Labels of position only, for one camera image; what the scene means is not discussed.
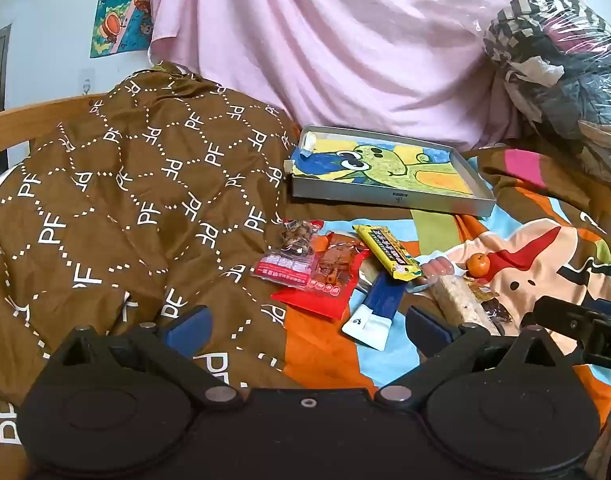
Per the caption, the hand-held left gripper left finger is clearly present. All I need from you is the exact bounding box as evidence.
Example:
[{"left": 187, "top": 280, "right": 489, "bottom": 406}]
[{"left": 52, "top": 305, "right": 244, "bottom": 408}]

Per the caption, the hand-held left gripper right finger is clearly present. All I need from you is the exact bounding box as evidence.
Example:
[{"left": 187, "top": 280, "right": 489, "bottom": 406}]
[{"left": 375, "top": 305, "right": 562, "bottom": 407}]

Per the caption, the beige cereal bar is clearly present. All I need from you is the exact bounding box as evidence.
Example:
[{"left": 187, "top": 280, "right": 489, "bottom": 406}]
[{"left": 430, "top": 276, "right": 501, "bottom": 337}]

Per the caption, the blue and white packet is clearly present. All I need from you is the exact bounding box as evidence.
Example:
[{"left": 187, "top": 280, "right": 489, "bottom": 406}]
[{"left": 341, "top": 269, "right": 407, "bottom": 352}]

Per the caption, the pink sausage packet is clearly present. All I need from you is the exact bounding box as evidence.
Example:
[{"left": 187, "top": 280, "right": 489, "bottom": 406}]
[{"left": 416, "top": 254, "right": 459, "bottom": 286}]

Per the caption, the round cookie packet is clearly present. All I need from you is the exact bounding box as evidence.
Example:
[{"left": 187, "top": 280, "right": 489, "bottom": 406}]
[{"left": 463, "top": 276, "right": 501, "bottom": 306}]

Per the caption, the small orange tangerine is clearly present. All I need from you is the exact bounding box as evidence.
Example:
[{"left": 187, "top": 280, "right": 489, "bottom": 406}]
[{"left": 465, "top": 253, "right": 491, "bottom": 277}]

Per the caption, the yellow snack bar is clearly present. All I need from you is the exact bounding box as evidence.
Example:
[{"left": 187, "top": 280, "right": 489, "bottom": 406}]
[{"left": 353, "top": 225, "right": 422, "bottom": 282}]

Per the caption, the red braised tofu packet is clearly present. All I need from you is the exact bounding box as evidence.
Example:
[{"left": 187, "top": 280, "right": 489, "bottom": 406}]
[{"left": 272, "top": 232, "right": 372, "bottom": 320}]

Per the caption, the clear egg packet red label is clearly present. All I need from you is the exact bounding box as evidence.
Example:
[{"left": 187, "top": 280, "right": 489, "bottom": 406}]
[{"left": 252, "top": 219, "right": 322, "bottom": 288}]

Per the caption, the grey shallow box tray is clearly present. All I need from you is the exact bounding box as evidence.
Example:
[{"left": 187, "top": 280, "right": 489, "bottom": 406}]
[{"left": 284, "top": 125, "right": 497, "bottom": 219}]

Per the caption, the colourful cartoon printed blanket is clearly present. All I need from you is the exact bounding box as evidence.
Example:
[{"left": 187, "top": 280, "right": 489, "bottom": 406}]
[{"left": 266, "top": 142, "right": 611, "bottom": 433}]

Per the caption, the brown patterned quilt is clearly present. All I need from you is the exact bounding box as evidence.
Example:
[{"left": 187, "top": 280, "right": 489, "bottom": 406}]
[{"left": 0, "top": 62, "right": 309, "bottom": 480}]

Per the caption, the colourful crayon drawing paper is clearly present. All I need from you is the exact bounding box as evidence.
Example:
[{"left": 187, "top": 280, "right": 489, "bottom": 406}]
[{"left": 292, "top": 132, "right": 473, "bottom": 196}]

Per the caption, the clear plastic bag of clothes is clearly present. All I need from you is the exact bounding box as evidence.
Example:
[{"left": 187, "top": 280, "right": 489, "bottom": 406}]
[{"left": 455, "top": 0, "right": 611, "bottom": 188}]

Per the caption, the pink cloth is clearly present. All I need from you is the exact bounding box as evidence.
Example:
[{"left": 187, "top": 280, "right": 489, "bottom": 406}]
[{"left": 144, "top": 0, "right": 591, "bottom": 153}]

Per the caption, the wooden bed frame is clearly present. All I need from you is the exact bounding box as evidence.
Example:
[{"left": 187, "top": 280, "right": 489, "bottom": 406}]
[{"left": 0, "top": 92, "right": 117, "bottom": 162}]

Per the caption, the cartoon wall poster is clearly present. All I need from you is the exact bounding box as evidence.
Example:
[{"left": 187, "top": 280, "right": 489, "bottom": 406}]
[{"left": 90, "top": 0, "right": 157, "bottom": 59}]

